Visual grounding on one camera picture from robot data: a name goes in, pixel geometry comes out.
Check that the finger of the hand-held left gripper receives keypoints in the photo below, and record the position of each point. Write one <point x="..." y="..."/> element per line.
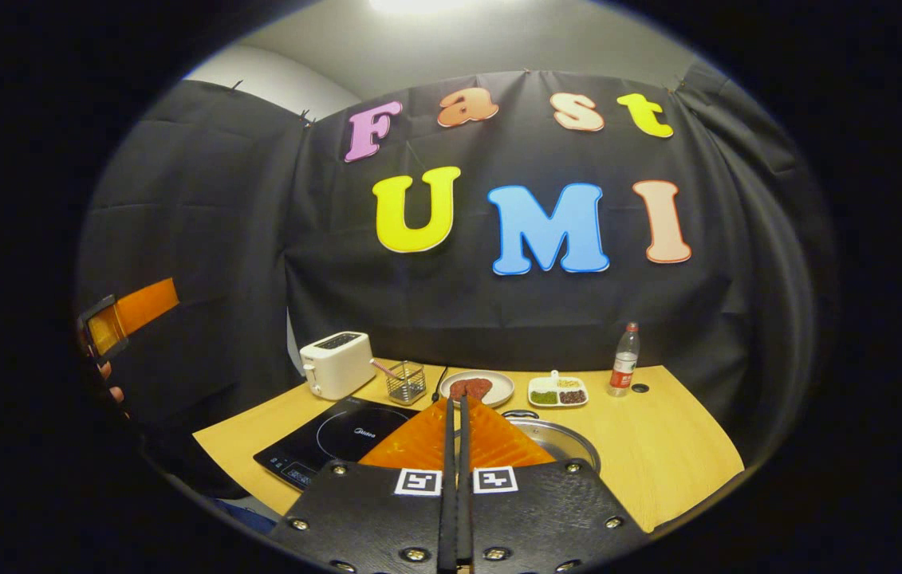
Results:
<point x="143" y="307"/>

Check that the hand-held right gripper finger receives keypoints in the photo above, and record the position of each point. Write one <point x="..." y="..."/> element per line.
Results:
<point x="464" y="518"/>
<point x="447" y="518"/>

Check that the stainless steel pot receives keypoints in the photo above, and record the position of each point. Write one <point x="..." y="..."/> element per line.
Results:
<point x="562" y="438"/>

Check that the black induction cooktop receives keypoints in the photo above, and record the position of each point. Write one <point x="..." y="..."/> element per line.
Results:
<point x="339" y="434"/>

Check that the brown meat patty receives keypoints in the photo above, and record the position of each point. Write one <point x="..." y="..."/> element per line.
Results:
<point x="458" y="389"/>
<point x="481" y="387"/>

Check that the round white plate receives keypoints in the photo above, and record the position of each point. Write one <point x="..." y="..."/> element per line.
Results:
<point x="502" y="387"/>

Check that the pile of green beans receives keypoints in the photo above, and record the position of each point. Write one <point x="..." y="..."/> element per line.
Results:
<point x="544" y="397"/>

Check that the black backdrop cloth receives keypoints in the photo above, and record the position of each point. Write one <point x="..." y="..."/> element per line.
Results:
<point x="275" y="239"/>

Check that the white divided dish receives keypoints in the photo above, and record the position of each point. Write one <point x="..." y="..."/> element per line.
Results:
<point x="546" y="383"/>

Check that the pink straw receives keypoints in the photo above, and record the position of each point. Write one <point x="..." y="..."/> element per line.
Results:
<point x="384" y="369"/>

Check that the pile of red beans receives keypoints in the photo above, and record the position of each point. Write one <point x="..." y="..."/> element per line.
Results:
<point x="573" y="396"/>

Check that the white toaster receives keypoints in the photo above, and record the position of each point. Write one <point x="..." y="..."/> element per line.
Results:
<point x="336" y="367"/>

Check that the clear plastic water bottle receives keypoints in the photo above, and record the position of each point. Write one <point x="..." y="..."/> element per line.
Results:
<point x="624" y="367"/>

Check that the ceiling light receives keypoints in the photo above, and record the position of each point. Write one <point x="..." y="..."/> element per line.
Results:
<point x="419" y="5"/>

